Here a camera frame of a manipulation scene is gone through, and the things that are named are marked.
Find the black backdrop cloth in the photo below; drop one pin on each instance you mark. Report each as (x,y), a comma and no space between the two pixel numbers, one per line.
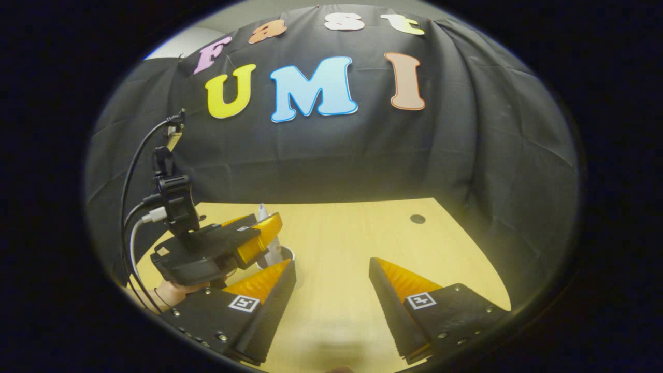
(466,155)

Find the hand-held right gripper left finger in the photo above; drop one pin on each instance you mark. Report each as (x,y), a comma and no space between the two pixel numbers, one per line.
(272,316)

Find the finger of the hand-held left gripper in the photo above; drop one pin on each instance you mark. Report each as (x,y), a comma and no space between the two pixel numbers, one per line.
(259,238)
(233,223)

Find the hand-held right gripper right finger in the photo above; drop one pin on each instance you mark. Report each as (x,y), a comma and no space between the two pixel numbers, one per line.
(393,311)

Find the wooden desktop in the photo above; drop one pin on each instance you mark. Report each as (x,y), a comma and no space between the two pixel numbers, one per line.
(336,243)

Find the white toothpaste tube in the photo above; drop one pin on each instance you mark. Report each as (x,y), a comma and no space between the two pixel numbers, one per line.
(262,213)

